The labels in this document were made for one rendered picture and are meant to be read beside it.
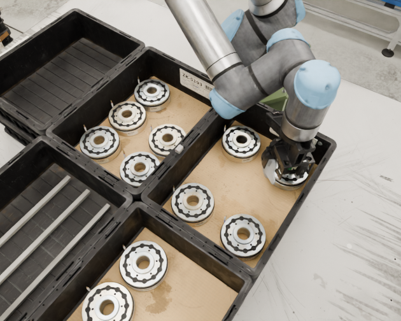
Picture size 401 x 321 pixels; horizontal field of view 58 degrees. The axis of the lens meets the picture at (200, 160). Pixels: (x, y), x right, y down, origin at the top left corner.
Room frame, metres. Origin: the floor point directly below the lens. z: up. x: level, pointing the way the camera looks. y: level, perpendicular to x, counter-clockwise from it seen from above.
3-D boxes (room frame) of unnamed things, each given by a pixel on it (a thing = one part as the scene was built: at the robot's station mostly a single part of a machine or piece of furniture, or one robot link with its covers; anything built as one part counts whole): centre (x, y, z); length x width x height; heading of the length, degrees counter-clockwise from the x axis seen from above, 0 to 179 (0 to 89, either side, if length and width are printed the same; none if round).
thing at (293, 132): (0.46, -0.20, 1.07); 0.08 x 0.08 x 0.05
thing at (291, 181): (0.49, -0.23, 0.86); 0.10 x 0.10 x 0.01
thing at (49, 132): (0.60, 0.15, 0.92); 0.40 x 0.30 x 0.02; 147
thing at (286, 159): (0.45, -0.20, 0.99); 0.09 x 0.08 x 0.12; 15
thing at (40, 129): (0.76, 0.40, 0.92); 0.40 x 0.30 x 0.02; 147
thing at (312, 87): (0.46, -0.20, 1.15); 0.09 x 0.08 x 0.11; 14
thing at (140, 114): (0.64, 0.21, 0.86); 0.10 x 0.10 x 0.01
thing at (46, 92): (0.76, 0.40, 0.87); 0.40 x 0.30 x 0.11; 147
